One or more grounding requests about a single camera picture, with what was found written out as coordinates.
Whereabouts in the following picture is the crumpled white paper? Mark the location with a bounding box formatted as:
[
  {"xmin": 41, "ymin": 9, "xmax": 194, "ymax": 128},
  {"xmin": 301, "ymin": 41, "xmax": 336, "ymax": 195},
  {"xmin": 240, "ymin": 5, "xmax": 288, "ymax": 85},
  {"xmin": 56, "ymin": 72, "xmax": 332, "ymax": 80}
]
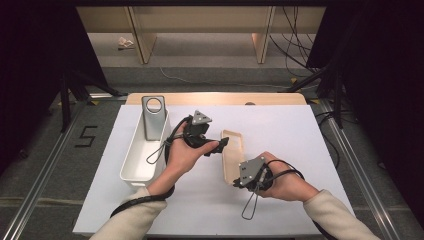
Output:
[{"xmin": 117, "ymin": 36, "xmax": 135, "ymax": 51}]

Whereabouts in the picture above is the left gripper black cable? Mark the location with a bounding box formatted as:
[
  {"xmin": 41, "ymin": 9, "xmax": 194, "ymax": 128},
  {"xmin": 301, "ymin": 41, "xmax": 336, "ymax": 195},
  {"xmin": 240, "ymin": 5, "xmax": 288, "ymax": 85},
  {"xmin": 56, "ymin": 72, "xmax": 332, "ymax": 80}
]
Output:
[{"xmin": 109, "ymin": 114, "xmax": 194, "ymax": 219}]

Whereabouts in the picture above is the beige phone case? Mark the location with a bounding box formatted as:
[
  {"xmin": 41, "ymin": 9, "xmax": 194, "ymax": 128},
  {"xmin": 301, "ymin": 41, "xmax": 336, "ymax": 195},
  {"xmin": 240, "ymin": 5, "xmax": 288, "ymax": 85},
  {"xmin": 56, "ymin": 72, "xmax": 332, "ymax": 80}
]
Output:
[{"xmin": 220, "ymin": 129, "xmax": 246, "ymax": 185}]

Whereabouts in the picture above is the white floor cable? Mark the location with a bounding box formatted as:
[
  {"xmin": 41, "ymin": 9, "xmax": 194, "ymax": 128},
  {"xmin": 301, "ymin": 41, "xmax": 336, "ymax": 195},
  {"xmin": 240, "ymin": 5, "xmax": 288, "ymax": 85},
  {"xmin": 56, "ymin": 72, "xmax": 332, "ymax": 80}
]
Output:
[{"xmin": 159, "ymin": 66, "xmax": 291, "ymax": 90}]

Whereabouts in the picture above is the aluminium floor rail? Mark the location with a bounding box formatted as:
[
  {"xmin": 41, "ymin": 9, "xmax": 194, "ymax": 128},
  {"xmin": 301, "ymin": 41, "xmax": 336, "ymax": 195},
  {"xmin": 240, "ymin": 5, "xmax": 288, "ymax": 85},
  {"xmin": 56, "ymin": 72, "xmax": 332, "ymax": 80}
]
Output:
[
  {"xmin": 0, "ymin": 108, "xmax": 79, "ymax": 240},
  {"xmin": 318, "ymin": 99, "xmax": 401, "ymax": 240}
]

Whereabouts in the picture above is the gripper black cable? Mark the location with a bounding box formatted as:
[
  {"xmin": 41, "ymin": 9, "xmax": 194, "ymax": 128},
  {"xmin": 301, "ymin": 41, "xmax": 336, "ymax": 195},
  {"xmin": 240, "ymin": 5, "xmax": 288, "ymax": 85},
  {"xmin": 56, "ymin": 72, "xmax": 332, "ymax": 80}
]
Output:
[
  {"xmin": 109, "ymin": 114, "xmax": 194, "ymax": 219},
  {"xmin": 241, "ymin": 159, "xmax": 306, "ymax": 221}
]

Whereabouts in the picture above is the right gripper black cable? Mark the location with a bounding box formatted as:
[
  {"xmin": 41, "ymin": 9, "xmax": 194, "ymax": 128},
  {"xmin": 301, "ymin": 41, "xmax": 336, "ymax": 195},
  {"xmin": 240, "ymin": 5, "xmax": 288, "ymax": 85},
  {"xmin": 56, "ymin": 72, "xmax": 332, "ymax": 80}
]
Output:
[{"xmin": 241, "ymin": 159, "xmax": 306, "ymax": 221}]

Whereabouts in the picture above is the white plastic storage bin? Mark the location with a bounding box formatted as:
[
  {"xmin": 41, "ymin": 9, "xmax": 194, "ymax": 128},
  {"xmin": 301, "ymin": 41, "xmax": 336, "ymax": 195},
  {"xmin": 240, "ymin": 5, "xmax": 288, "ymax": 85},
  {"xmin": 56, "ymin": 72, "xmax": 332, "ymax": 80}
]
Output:
[{"xmin": 119, "ymin": 103, "xmax": 172, "ymax": 188}]

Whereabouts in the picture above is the dark curtain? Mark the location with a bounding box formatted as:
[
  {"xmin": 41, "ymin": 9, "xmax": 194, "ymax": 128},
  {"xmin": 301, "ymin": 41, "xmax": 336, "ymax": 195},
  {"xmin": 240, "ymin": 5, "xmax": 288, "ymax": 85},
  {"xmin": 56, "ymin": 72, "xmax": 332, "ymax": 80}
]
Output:
[
  {"xmin": 306, "ymin": 0, "xmax": 424, "ymax": 218},
  {"xmin": 0, "ymin": 0, "xmax": 109, "ymax": 168}
]

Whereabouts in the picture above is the wooden shelf unit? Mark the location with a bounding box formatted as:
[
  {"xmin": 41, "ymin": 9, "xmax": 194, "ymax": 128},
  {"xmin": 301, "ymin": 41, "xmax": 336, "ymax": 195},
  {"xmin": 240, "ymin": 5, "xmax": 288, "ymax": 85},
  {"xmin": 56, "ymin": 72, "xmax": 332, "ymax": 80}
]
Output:
[{"xmin": 75, "ymin": 5, "xmax": 327, "ymax": 65}]

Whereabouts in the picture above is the black metal stand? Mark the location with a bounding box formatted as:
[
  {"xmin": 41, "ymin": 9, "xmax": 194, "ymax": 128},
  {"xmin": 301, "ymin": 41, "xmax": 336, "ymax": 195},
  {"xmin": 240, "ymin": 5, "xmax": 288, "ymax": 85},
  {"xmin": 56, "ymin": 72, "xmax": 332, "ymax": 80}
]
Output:
[
  {"xmin": 59, "ymin": 69, "xmax": 129, "ymax": 134},
  {"xmin": 279, "ymin": 66, "xmax": 345, "ymax": 130}
]

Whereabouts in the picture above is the grey transparent phone case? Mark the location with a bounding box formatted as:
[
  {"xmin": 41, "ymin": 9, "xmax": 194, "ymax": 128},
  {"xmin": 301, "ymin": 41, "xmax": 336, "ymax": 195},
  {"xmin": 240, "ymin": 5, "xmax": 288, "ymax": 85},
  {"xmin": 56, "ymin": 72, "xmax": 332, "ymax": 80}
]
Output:
[{"xmin": 141, "ymin": 95, "xmax": 167, "ymax": 142}]

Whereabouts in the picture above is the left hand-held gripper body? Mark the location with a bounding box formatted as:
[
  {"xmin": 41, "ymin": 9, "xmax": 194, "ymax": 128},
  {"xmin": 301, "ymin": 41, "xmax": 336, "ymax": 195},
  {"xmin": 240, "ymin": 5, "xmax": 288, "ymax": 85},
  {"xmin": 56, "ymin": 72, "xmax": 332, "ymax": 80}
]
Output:
[{"xmin": 183, "ymin": 109, "xmax": 218, "ymax": 149}]

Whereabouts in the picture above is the person's left hand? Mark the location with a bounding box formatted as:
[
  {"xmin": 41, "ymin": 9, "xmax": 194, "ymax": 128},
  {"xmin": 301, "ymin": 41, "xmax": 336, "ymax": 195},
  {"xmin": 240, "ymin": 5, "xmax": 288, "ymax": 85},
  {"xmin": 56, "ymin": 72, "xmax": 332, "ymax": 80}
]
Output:
[{"xmin": 164, "ymin": 121, "xmax": 221, "ymax": 183}]

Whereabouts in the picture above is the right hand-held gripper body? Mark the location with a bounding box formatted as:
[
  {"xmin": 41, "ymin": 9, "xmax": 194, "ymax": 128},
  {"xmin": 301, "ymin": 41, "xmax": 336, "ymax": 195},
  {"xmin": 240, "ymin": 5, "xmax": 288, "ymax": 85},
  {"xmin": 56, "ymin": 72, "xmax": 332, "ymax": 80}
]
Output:
[{"xmin": 233, "ymin": 156, "xmax": 273, "ymax": 193}]

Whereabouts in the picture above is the black cables bundle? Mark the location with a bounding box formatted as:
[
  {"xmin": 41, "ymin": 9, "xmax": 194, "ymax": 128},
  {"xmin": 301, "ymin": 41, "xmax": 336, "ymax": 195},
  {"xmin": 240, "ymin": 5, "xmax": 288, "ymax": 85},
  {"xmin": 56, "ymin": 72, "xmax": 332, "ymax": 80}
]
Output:
[{"xmin": 269, "ymin": 5, "xmax": 326, "ymax": 79}]

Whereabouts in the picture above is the person's right hand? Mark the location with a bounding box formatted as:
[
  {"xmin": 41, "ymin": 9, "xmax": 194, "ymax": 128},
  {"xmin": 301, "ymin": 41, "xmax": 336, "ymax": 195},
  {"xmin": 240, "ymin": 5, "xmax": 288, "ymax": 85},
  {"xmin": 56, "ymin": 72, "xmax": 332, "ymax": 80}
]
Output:
[{"xmin": 258, "ymin": 151, "xmax": 320, "ymax": 203}]

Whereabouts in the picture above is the white table cover sheet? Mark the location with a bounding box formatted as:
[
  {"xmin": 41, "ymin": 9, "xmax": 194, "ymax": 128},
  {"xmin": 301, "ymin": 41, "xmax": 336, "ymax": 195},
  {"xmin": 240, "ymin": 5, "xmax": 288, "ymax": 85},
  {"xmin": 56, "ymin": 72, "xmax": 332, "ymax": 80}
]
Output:
[{"xmin": 72, "ymin": 104, "xmax": 356, "ymax": 236}]

